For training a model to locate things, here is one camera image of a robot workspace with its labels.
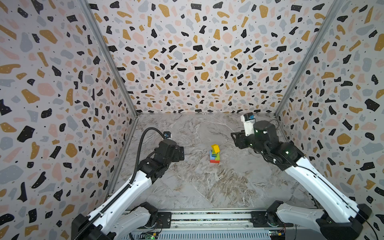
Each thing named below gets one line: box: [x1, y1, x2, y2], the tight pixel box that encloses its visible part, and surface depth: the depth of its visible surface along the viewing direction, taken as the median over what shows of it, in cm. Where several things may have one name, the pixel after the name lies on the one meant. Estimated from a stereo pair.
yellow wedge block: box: [211, 144, 220, 154], surface depth 85 cm
